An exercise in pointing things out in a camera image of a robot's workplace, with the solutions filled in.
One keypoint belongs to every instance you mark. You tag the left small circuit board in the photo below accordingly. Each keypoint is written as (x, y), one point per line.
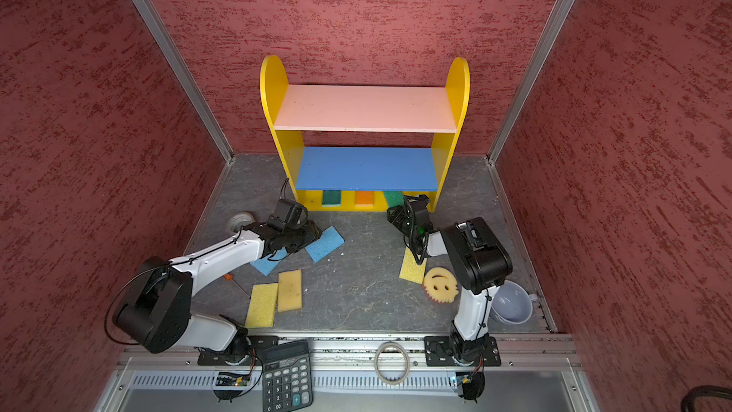
(230, 379)

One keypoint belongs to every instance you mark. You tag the black cable loop corner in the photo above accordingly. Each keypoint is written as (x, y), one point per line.
(688, 403)

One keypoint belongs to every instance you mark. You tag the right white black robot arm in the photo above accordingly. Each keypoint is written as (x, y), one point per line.
(463, 262)

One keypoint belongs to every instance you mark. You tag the yellow smiley face sponge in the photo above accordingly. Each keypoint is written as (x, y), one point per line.
(441, 285)

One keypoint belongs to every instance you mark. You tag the small circuit board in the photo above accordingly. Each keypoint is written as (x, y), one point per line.
(464, 380)
(230, 379)

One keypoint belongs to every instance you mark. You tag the red handled screwdriver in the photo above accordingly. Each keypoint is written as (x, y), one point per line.
(232, 280)

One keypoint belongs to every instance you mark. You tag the right small circuit board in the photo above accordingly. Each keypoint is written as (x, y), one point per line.
(464, 380)

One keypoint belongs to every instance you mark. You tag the dark green scouring sponge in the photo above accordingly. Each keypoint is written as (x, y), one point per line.
(331, 198)

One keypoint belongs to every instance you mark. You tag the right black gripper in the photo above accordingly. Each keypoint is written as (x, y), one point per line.
(396, 216)

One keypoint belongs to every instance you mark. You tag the clear tape roll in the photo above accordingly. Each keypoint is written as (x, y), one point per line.
(239, 221)

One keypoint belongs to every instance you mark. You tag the blue sponge centre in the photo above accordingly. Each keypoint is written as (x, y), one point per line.
(329, 241)

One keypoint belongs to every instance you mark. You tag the yellow pink blue shelf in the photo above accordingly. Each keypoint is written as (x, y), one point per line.
(291, 110)

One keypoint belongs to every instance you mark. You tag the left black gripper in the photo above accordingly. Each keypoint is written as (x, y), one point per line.
(312, 235)

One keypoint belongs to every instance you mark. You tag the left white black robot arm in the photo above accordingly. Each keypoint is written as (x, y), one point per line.
(155, 307)

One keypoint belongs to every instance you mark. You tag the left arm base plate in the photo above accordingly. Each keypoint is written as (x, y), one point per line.
(266, 346)

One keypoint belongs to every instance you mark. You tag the bright green sponge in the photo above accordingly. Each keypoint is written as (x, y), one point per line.
(393, 198)

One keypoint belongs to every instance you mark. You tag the orange sponge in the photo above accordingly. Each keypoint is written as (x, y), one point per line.
(364, 198)

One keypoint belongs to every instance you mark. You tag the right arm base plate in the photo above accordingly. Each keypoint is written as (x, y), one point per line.
(453, 351)

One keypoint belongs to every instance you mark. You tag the black desk calculator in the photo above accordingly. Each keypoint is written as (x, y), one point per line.
(287, 379)

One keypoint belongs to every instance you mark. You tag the tan yellow sponge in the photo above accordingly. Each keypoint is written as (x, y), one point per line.
(290, 291)

